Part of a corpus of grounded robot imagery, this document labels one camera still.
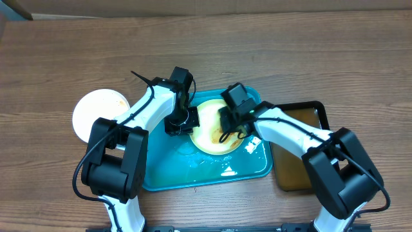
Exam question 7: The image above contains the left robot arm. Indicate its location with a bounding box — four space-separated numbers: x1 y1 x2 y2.
72 67 200 231

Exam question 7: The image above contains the black tray with brown water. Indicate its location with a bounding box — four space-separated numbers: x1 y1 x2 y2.
271 101 330 191

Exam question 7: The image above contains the green rimmed white plate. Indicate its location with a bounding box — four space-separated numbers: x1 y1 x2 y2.
191 99 243 155

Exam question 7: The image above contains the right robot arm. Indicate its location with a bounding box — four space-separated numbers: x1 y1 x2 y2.
219 83 391 231

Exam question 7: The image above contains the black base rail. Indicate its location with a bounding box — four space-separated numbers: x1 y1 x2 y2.
86 222 373 232

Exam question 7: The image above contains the teal plastic serving tray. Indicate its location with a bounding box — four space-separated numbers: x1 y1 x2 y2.
141 86 274 192

